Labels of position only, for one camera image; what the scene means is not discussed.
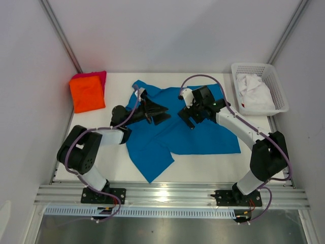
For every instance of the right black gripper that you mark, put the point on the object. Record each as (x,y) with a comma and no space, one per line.
(185,114)

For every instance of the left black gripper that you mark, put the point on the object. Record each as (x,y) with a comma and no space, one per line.
(148,107)

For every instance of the blue t shirt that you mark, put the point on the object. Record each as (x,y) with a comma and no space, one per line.
(152,149)

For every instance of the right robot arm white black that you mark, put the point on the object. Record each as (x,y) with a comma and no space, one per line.
(268,150)

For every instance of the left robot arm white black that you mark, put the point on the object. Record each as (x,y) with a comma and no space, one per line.
(79,150)

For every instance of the folded pink t shirt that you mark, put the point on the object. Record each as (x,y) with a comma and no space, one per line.
(102,76)

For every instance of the folded orange t shirt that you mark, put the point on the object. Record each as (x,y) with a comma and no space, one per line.
(87,94)

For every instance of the white t shirt in basket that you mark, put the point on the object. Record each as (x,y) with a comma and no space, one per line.
(254,93)

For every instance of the white plastic basket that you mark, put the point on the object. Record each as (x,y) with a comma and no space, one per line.
(269,76)

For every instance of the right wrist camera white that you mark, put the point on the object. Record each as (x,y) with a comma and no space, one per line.
(187,96)

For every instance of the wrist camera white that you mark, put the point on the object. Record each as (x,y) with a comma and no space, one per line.
(141,94)
(187,96)

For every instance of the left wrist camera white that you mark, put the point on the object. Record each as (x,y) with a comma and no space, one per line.
(141,94)

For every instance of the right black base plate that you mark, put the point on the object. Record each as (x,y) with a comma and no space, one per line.
(232,198)

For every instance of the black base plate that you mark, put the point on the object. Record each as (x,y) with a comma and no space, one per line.
(232,198)
(91,197)

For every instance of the white slotted cable duct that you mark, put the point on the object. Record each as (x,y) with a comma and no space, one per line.
(142,212)

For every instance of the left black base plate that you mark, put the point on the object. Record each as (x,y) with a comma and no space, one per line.
(91,197)

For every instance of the aluminium mounting rail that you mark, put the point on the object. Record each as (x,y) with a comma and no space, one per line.
(164,194)

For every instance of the left aluminium corner post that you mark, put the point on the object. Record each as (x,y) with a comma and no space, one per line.
(50,14)

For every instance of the aluminium corner post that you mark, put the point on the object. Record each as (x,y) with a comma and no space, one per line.
(50,14)
(289,29)

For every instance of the right aluminium corner post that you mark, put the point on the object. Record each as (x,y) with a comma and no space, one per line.
(289,29)

